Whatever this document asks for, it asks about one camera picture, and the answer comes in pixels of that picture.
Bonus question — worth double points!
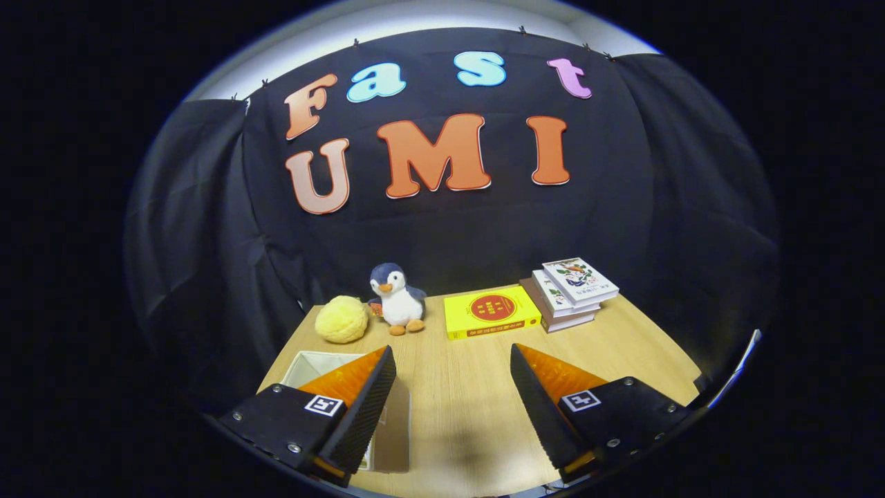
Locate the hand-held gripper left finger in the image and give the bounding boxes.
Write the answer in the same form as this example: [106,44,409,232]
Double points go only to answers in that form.
[218,346,398,487]

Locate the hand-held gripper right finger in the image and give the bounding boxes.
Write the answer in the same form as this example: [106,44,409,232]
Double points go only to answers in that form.
[510,343,696,484]

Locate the beige fabric storage box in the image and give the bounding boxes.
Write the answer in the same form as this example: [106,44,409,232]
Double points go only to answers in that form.
[279,350,413,474]

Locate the brown cover book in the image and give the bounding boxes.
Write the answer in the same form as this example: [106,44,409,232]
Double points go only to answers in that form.
[519,278,597,334]

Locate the yellow plush ball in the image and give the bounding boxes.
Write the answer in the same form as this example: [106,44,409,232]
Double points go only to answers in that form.
[315,295,370,344]

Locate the yellow book with red circle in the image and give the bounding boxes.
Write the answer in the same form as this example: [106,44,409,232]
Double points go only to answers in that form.
[443,285,543,341]

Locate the white book with green print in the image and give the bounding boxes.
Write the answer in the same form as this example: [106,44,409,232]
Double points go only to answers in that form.
[531,270,603,319]

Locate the penguin plush toy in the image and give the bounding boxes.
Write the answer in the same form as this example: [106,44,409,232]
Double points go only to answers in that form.
[366,262,428,337]

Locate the white book with illustrated cover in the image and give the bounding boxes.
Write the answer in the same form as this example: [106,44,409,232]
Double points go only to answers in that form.
[541,257,620,308]

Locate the black backdrop cloth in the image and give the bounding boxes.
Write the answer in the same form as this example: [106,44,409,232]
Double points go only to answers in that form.
[124,28,781,416]

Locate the white panel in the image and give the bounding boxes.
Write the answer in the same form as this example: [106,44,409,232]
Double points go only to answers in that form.
[707,329,762,410]

